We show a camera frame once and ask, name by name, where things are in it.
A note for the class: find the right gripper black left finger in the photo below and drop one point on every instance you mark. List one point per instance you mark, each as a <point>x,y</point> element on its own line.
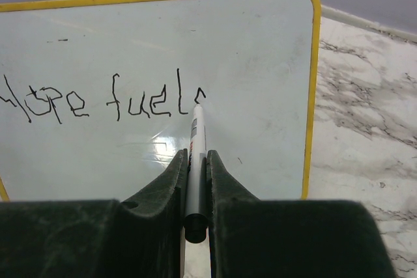
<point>139,237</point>

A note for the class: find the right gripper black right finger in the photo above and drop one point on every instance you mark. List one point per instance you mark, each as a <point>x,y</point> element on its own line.
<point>319,238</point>

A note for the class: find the black marker pen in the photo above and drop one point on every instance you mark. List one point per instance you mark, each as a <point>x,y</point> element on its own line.
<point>195,221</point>

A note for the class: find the yellow framed whiteboard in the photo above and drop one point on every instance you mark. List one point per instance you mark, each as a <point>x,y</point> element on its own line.
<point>97,96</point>

